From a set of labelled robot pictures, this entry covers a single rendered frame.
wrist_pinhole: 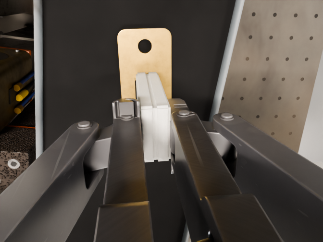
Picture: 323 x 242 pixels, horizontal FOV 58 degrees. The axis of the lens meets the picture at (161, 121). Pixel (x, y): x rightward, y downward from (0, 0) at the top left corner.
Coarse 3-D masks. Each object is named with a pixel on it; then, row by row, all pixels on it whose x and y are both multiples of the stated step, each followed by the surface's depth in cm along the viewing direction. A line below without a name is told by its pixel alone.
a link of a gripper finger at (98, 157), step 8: (104, 128) 13; (104, 136) 13; (96, 144) 12; (104, 144) 12; (88, 152) 12; (96, 152) 12; (104, 152) 13; (88, 160) 12; (96, 160) 13; (104, 160) 13; (88, 168) 13; (96, 168) 13
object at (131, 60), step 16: (128, 32) 20; (144, 32) 20; (160, 32) 20; (128, 48) 21; (160, 48) 21; (128, 64) 21; (144, 64) 21; (160, 64) 21; (128, 80) 22; (128, 96) 22
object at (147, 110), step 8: (144, 72) 20; (136, 80) 18; (144, 80) 18; (144, 88) 16; (144, 96) 15; (144, 104) 14; (152, 104) 14; (144, 112) 14; (152, 112) 14; (144, 120) 14; (152, 120) 14; (144, 128) 14; (152, 128) 14; (144, 136) 14; (152, 136) 14; (144, 144) 14; (152, 144) 14; (144, 152) 14; (152, 152) 14; (152, 160) 15
